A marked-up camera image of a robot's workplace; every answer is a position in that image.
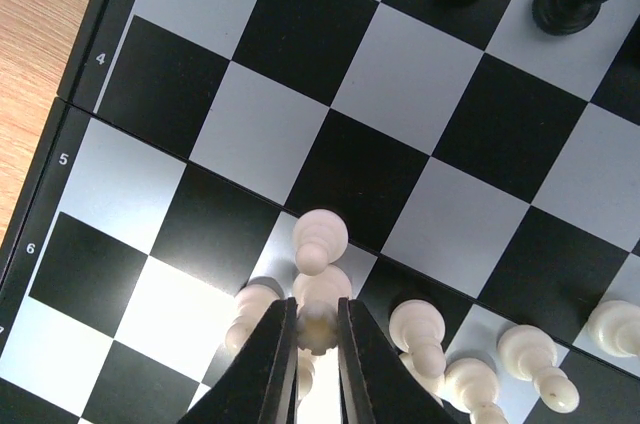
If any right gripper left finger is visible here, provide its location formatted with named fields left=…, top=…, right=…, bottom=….
left=180, top=297, right=297, bottom=424

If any pile of white chess pieces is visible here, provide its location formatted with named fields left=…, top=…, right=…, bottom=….
left=223, top=208, right=640, bottom=424

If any folding black white chessboard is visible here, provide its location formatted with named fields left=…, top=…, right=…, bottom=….
left=1, top=0, right=639, bottom=423

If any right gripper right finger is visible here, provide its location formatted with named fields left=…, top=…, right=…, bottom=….
left=338, top=298, right=455, bottom=424

